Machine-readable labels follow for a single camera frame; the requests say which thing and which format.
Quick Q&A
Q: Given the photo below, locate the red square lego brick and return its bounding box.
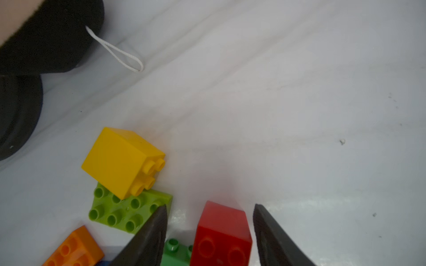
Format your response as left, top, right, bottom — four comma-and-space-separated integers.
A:
190, 201, 252, 266

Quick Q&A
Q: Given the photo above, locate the yellow lego brick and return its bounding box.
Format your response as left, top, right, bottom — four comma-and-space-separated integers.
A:
82, 127, 165, 200

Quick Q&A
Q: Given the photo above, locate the orange lego plate on table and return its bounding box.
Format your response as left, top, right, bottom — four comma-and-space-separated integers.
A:
43, 226, 105, 266

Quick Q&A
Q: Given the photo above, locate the blue lego brick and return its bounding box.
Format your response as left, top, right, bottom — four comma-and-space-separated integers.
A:
95, 260, 110, 266

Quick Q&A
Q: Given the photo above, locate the lime green flat lego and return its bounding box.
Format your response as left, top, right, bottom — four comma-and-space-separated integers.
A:
88, 184, 173, 234

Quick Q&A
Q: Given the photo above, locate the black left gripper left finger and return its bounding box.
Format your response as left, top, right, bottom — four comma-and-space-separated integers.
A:
110, 205, 168, 266

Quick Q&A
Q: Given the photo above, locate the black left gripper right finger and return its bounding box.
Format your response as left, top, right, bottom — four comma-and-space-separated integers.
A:
253, 204, 315, 266

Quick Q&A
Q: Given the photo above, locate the dark green lego brick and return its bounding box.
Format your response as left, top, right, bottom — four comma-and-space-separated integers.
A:
160, 238, 193, 266

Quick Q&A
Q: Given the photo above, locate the plush doll head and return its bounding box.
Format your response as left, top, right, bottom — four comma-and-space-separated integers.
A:
1, 1, 144, 75

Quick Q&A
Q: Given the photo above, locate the black round stand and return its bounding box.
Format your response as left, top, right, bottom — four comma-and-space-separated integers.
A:
1, 75, 43, 160

